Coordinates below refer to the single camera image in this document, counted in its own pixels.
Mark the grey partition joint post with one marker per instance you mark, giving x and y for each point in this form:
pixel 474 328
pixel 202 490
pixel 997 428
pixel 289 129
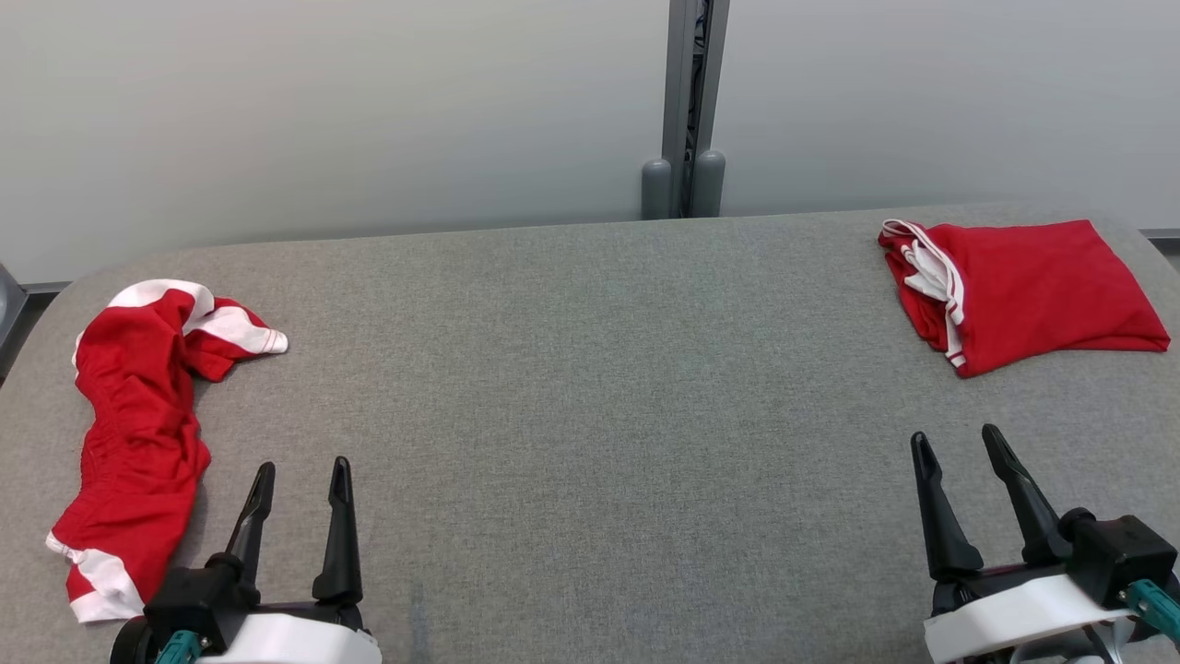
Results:
pixel 687 92

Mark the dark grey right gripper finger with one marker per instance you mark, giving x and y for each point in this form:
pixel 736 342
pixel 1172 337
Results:
pixel 945 526
pixel 1028 507

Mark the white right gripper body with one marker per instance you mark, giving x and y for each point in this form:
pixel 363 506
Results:
pixel 1014 613

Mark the red basketball jersey white sleeves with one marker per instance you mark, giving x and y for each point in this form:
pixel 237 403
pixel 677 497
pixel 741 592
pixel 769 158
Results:
pixel 1042 286

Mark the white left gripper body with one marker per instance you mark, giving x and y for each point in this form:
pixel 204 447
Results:
pixel 295 641

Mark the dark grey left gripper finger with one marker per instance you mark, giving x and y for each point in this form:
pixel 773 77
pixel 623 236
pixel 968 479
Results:
pixel 253 526
pixel 341 544

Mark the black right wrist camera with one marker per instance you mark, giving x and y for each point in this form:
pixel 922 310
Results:
pixel 1120 553

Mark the red shorts white hem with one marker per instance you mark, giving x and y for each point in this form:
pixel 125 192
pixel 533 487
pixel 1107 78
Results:
pixel 138 433

